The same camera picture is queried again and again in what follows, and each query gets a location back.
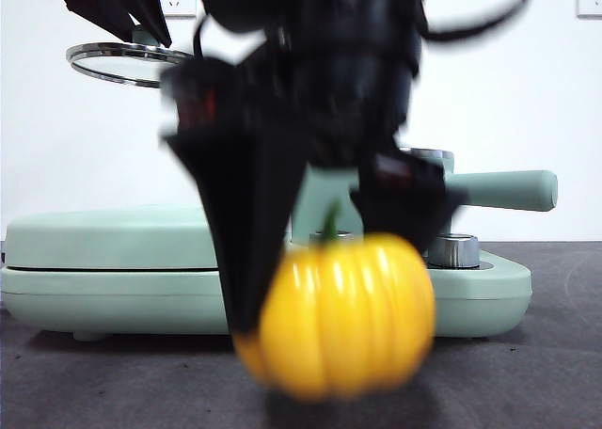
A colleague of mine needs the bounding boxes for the glass lid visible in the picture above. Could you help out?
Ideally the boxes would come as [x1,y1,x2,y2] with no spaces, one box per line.
[65,25,197,90]

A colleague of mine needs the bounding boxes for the yellow plastic pumpkin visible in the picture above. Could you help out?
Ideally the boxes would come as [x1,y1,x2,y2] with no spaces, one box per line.
[233,198,437,403]

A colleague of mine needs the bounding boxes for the silver control knob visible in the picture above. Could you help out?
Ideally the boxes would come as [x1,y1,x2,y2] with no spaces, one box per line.
[307,230,352,243]
[424,233,481,269]

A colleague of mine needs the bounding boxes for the mint green breakfast machine base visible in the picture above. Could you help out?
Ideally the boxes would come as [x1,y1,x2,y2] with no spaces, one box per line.
[0,240,533,343]

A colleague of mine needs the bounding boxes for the mint green pot, long handle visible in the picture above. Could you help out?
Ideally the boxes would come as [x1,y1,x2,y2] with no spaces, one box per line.
[290,147,560,256]

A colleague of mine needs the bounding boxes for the mint green griddle cover, chrome handle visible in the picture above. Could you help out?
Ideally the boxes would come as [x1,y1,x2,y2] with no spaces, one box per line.
[3,204,221,273]

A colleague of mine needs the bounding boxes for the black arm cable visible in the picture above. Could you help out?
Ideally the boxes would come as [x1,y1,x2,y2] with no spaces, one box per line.
[416,0,538,43]

